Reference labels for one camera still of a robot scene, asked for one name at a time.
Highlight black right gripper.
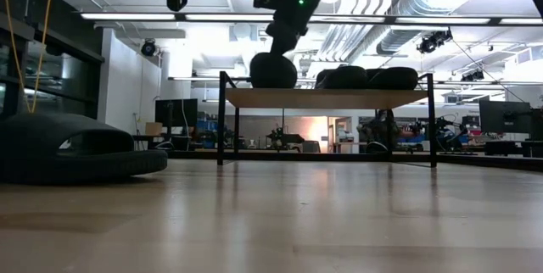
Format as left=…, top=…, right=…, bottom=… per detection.
left=266, top=0, right=317, bottom=56

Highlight yellow cable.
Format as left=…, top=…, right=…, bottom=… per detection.
left=0, top=0, right=54, bottom=114

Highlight long ceiling light bar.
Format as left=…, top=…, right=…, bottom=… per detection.
left=79, top=11, right=543, bottom=27

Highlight silver ventilation duct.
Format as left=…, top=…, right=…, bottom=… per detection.
left=375, top=0, right=472, bottom=57

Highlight cardboard box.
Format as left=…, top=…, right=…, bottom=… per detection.
left=145, top=121, right=164, bottom=137

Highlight black computer monitor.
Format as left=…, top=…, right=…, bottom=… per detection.
left=479, top=100, right=532, bottom=135
left=154, top=97, right=199, bottom=128

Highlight background robot rig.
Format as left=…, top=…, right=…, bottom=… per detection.
left=266, top=125, right=306, bottom=153

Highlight black ceiling spotlight cluster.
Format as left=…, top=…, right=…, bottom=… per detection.
left=461, top=69, right=485, bottom=82
left=416, top=28, right=454, bottom=55

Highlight black aluminium table frame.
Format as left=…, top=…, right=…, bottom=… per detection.
left=167, top=148, right=543, bottom=172

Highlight blue storage bins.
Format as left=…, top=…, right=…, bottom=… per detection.
left=196, top=110, right=218, bottom=150

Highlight wooden shelf with black frame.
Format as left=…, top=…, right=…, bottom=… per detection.
left=216, top=70, right=438, bottom=169

